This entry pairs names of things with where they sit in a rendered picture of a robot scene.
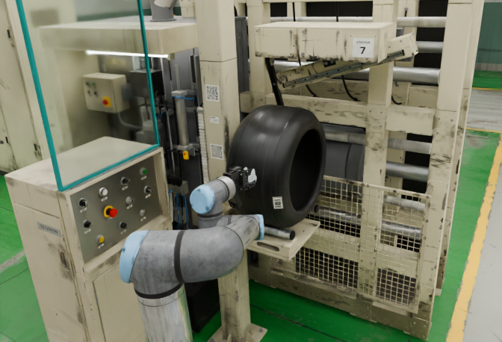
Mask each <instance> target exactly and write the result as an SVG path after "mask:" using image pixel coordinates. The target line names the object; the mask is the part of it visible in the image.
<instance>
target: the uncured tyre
mask: <svg viewBox="0 0 502 342"><path fill-rule="evenodd" d="M233 166H236V167H241V169H244V168H245V167H247V169H249V168H250V174H249V175H251V172H252V169H254V170H255V175H256V177H257V179H256V183H255V186H254V187H252V188H250V189H248V190H244V191H241V190H240V191H239V192H238V195H239V197H240V200H241V204H242V206H241V207H240V209H239V210H238V209H236V210H237V211H238V213H239V214H241V215H255V214H259V215H262V216H263V218H264V223H265V224H268V225H272V226H276V227H280V228H288V227H292V226H295V225H296V224H298V223H299V222H300V221H302V220H304V219H305V218H306V217H307V216H308V214H309V213H310V211H311V210H312V208H313V206H314V204H315V202H316V200H317V197H318V194H319V192H320V188H321V185H322V182H323V176H324V171H325V166H326V137H325V133H324V130H323V126H322V125H321V123H320V121H319V120H318V119H317V117H316V116H315V115H314V114H313V113H312V112H311V111H308V110H306V109H305V108H296V107H289V106H281V105H262V106H260V107H257V108H256V109H254V110H253V111H251V112H250V113H249V114H248V115H247V116H246V117H245V118H244V119H243V121H242V122H241V124H240V125H239V126H238V128H237V130H236V132H235V134H234V136H233V138H232V142H231V144H230V147H229V152H228V156H227V161H226V172H227V173H228V168H230V167H233ZM273 197H282V204H283V208H280V209H274V208H273Z"/></svg>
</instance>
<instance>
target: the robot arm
mask: <svg viewBox="0 0 502 342"><path fill-rule="evenodd" d="M233 167H234V168H233ZM233 167H230V168H228V173H227V172H225V173H223V176H221V177H219V178H216V179H215V180H213V181H210V182H209V183H206V184H203V185H200V186H198V188H196V189H195V190H193V192H192V193H191V195H190V204H191V206H192V209H194V210H195V212H197V220H198V227H199V229H191V230H160V231H151V230H146V231H135V232H133V233H131V234H130V235H129V236H128V238H127V239H126V241H125V243H124V246H123V250H122V252H121V256H120V277H121V279H122V280H123V282H127V283H128V284H130V283H133V285H134V291H135V293H136V294H137V299H138V303H139V306H140V313H141V317H142V321H143V327H144V331H145V335H146V341H147V342H193V334H192V329H191V324H190V316H189V311H188V303H187V298H186V293H185V285H184V282H203V281H208V280H212V279H218V278H221V277H223V276H227V275H228V274H230V273H232V272H233V271H234V270H235V269H236V268H237V267H238V266H239V264H240V263H241V261H242V259H243V256H244V250H245V249H246V248H247V247H248V246H249V245H250V244H251V243H252V242H253V241H254V240H257V241H260V240H263V239H264V218H263V216H262V215H259V214H255V215H224V216H223V209H222V203H224V202H226V201H228V202H229V205H230V207H232V208H236V209H238V210H239V209H240V207H241V206H242V204H241V200H240V197H239V195H238V192H239V191H240V190H241V191H244V190H248V189H250V188H252V187H254V186H255V183H256V179H257V177H256V175H255V170H254V169H252V172H251V175H249V174H250V168H249V169H247V167H245V168H244V169H241V167H236V166H233ZM232 168H233V169H232Z"/></svg>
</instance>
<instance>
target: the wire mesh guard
mask: <svg viewBox="0 0 502 342"><path fill-rule="evenodd" d="M323 179H325V186H323V187H325V191H324V192H325V197H327V196H326V180H330V192H327V193H330V197H329V198H331V188H332V187H331V181H337V182H341V185H342V183H345V184H352V185H356V186H358V193H359V186H361V187H364V189H365V187H368V188H372V189H376V190H381V197H378V198H381V199H384V198H382V190H384V191H388V192H392V193H399V194H403V195H407V196H412V199H413V196H414V197H418V198H422V199H426V200H427V206H426V212H424V213H425V217H423V218H425V219H424V231H423V237H422V238H419V239H422V244H421V243H419V244H421V254H419V255H421V257H420V259H419V258H416V259H419V260H420V263H419V269H418V278H417V280H418V282H417V283H416V284H417V288H416V287H414V288H416V295H415V297H414V298H415V302H414V303H415V307H414V310H412V309H409V307H408V301H407V304H406V305H407V306H405V305H402V302H401V304H398V303H396V302H391V300H393V299H391V297H390V301H388V300H386V299H382V298H380V295H377V296H379V297H376V296H374V295H376V294H374V293H372V294H373V296H372V295H370V294H369V287H367V288H368V292H367V293H368V294H367V293H364V285H363V286H362V287H363V292H360V291H359V283H358V284H357V285H358V290H354V289H350V288H348V287H349V286H348V282H347V285H346V286H347V287H344V286H343V285H342V286H341V285H338V284H340V283H338V282H336V283H338V284H334V283H333V278H334V277H332V276H330V277H332V281H331V282H328V281H324V280H322V279H323V278H322V279H319V278H321V277H319V269H320V268H319V261H321V260H319V256H320V255H318V259H317V260H318V276H317V277H318V278H315V277H312V276H310V275H309V273H307V274H308V275H306V274H305V261H306V260H305V248H307V247H305V243H304V246H303V247H304V259H302V260H304V272H303V273H304V274H303V273H301V272H302V271H300V270H298V271H300V272H299V273H298V272H296V262H297V261H296V254H298V253H296V254H295V265H294V266H295V271H293V270H291V269H292V268H291V269H290V270H289V269H287V264H288V263H287V261H286V262H285V263H286V268H284V267H280V266H279V265H280V264H278V266H277V265H276V266H273V265H271V261H272V259H273V262H274V257H273V258H272V256H269V255H268V260H269V267H272V268H274V269H277V270H281V271H283V272H286V273H290V274H293V275H295V276H299V277H302V278H304V279H309V280H312V281H314V282H318V283H321V284H323V285H328V286H330V287H334V288H337V289H339V290H344V291H346V292H349V293H353V294H355V295H358V296H363V297H365V298H368V299H372V300H374V301H377V302H381V303H384V304H386V305H390V306H393V307H396V308H400V309H403V310H405V311H409V312H412V313H415V314H417V313H418V303H419V297H420V291H421V279H422V272H423V266H424V254H425V248H426V242H427V229H428V223H429V217H430V205H431V199H432V195H427V194H423V193H416V192H412V191H408V190H400V189H396V188H391V187H384V186H380V185H375V184H369V183H364V182H360V181H352V180H348V179H344V178H336V177H332V176H328V175H324V176H323ZM376 190H375V198H376V197H377V196H376ZM345 191H347V190H345ZM382 230H384V229H382ZM385 231H387V230H384V234H382V235H384V237H385ZM373 233H375V232H373ZM373 233H372V243H374V242H373ZM376 234H378V238H377V239H379V231H378V233H376ZM374 238H376V237H374ZM380 240H382V239H380ZM385 241H388V240H385ZM381 245H383V246H386V245H384V239H383V244H381ZM299 251H302V250H300V249H299ZM299 255H300V253H299ZM300 259H301V258H300ZM291 261H292V260H291ZM298 263H300V262H298ZM327 263H328V271H327V270H325V271H327V272H328V279H327V280H329V261H328V262H327ZM300 264H301V263H300ZM290 265H293V264H291V263H290ZM299 268H300V266H299ZM337 271H339V270H337ZM320 274H322V273H320ZM323 275H325V274H323ZM338 275H339V274H338ZM338 280H339V278H338ZM340 280H342V279H340ZM329 281H330V280H329ZM353 284H354V283H353ZM353 288H354V287H353ZM412 297H413V296H412ZM403 304H405V303H403Z"/></svg>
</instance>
